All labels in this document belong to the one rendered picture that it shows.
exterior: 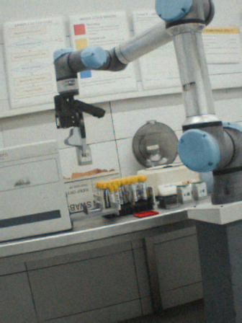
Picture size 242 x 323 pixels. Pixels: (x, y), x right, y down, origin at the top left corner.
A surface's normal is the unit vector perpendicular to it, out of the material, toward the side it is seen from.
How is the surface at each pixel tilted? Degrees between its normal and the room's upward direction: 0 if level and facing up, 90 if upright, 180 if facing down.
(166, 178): 90
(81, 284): 90
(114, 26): 96
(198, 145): 95
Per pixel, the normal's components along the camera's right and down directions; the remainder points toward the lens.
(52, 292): 0.33, 0.00
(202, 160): -0.59, 0.22
